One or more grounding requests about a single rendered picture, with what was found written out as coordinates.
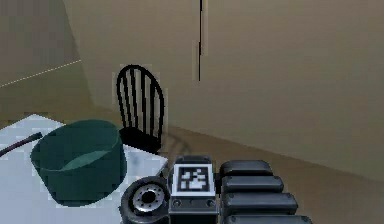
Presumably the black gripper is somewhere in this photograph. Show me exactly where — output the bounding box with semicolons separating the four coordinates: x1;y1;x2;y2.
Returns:
119;175;172;224

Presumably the white dining table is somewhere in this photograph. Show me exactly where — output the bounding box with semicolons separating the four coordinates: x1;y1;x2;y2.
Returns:
0;113;169;224

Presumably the dark green pot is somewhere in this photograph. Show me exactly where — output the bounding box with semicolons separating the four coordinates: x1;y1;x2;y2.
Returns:
0;119;128;208

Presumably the black spindle-back chair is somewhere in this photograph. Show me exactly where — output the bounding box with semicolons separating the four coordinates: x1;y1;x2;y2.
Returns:
115;64;166;155

